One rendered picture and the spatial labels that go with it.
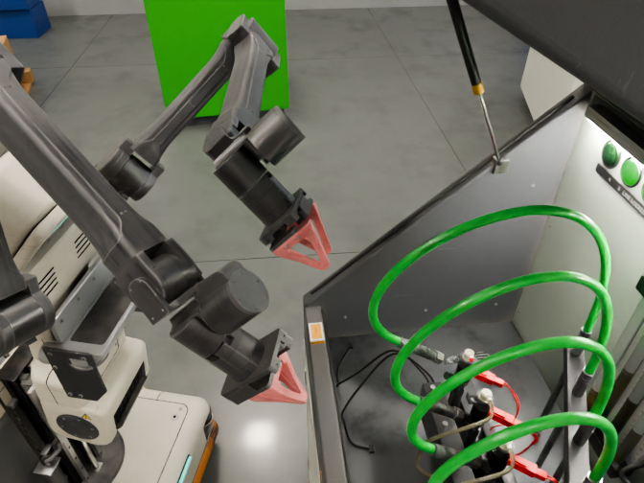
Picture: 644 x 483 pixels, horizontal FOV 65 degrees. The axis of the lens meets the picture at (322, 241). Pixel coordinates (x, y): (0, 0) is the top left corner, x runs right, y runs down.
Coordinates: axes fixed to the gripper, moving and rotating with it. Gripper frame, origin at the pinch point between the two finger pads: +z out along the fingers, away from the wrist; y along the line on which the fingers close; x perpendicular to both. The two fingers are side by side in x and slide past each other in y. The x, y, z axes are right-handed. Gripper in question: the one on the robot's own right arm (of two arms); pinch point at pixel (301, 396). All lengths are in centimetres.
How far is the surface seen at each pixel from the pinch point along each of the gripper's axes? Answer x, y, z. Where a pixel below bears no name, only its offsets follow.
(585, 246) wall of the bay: 42, 32, 37
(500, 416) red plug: 9.2, 11.9, 30.7
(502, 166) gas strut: 52, 28, 17
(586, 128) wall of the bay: 54, 43, 21
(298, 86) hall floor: 401, -137, 32
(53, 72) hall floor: 404, -304, -140
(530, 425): -6.1, 25.0, 13.0
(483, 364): 0.8, 22.4, 9.2
